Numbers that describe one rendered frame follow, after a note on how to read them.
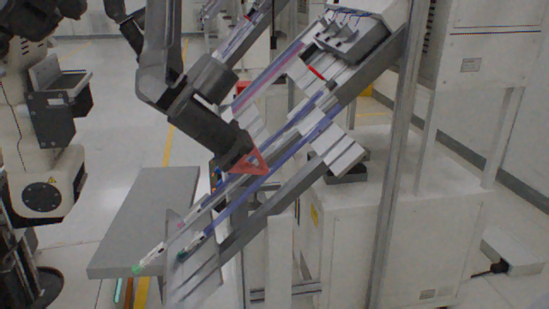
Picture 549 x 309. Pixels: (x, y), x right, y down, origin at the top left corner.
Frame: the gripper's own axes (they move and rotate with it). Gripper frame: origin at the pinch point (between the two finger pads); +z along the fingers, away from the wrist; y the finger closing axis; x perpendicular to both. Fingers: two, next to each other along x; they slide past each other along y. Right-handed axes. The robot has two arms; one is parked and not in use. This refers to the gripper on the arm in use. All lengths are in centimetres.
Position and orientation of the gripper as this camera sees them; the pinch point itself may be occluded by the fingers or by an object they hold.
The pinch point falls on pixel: (262, 168)
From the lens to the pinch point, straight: 69.2
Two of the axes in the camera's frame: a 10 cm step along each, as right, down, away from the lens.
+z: 6.7, 5.2, 5.2
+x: -6.8, 7.1, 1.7
